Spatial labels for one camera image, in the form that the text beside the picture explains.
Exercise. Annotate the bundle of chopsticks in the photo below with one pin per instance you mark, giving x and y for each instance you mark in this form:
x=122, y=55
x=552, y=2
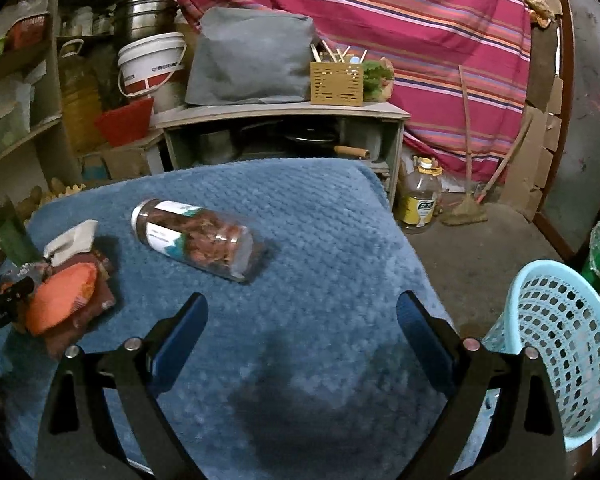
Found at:
x=341, y=55

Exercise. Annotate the light blue plastic basket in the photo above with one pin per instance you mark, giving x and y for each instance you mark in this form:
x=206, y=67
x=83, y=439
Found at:
x=550, y=345

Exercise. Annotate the wooden shelf unit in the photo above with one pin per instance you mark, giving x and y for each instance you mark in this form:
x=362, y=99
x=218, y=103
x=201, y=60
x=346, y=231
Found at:
x=10, y=62

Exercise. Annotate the white pouch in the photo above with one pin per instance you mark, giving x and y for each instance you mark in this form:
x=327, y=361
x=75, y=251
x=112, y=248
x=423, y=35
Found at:
x=72, y=242

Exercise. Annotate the red plastic container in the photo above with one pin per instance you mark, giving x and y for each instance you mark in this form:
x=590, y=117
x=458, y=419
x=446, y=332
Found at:
x=26, y=32

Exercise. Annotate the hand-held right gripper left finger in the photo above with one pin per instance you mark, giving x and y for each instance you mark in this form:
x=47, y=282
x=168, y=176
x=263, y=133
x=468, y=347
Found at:
x=180, y=345

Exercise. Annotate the white bucket red label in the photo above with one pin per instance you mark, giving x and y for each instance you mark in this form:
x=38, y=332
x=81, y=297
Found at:
x=150, y=60

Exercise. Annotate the orange snack packet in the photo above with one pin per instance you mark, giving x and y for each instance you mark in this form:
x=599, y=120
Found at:
x=60, y=300

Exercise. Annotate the yellow chopstick holder box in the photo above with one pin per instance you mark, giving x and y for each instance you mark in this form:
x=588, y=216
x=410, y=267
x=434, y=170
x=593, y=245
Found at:
x=337, y=82

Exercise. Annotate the grey door brown frame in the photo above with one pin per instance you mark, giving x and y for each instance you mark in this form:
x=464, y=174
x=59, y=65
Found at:
x=590, y=110

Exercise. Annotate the low wooden cabinet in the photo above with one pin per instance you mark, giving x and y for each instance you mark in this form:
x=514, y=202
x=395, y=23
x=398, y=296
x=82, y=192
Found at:
x=280, y=112

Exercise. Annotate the dark red snack packet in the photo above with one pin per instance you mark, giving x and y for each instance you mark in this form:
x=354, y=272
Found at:
x=100, y=300

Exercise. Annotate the stack of flattened cardboard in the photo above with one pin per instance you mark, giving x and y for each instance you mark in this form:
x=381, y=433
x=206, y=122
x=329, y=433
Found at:
x=525, y=170

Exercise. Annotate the straw broom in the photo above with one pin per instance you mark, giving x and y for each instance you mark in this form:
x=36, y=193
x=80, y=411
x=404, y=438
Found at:
x=462, y=212

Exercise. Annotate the stainless steel pot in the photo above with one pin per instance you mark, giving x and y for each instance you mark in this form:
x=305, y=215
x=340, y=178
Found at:
x=145, y=15

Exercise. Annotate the red striped curtain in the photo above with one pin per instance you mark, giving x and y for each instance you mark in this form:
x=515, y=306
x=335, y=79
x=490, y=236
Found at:
x=405, y=35

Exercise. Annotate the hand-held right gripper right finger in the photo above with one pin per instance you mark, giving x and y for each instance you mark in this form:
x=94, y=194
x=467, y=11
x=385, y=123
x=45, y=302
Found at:
x=425, y=345

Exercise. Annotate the red plastic basin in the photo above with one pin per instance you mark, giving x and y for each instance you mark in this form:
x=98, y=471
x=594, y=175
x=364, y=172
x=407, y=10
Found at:
x=125, y=122

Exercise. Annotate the clear jar brown contents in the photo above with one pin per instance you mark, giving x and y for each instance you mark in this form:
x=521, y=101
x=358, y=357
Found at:
x=200, y=240

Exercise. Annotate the yellowish hanging ornament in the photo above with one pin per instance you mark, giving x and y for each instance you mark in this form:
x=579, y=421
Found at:
x=539, y=7

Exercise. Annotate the cardboard box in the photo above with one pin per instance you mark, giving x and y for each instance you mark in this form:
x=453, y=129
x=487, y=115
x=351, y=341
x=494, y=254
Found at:
x=125, y=160

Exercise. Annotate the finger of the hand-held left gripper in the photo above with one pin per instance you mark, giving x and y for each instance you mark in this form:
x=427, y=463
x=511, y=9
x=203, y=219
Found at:
x=17, y=290

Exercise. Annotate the grey cushion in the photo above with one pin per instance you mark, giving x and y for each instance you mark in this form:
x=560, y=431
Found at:
x=250, y=60

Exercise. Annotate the plain white bucket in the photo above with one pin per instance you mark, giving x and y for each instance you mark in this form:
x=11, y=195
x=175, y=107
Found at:
x=170, y=95

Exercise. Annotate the yellow egg tray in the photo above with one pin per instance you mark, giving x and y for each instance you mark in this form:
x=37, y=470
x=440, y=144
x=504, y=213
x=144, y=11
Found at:
x=72, y=191

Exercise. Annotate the plastic bottle yellow label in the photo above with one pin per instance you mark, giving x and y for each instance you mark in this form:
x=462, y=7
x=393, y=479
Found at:
x=420, y=205

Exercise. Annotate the green leafy bundle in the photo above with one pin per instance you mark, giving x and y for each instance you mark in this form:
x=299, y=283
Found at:
x=377, y=80

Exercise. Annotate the large yellow oil jug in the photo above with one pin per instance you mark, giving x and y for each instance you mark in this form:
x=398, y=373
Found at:
x=80, y=105

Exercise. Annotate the blue knitted blanket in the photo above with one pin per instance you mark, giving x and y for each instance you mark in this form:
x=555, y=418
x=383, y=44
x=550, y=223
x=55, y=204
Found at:
x=305, y=285

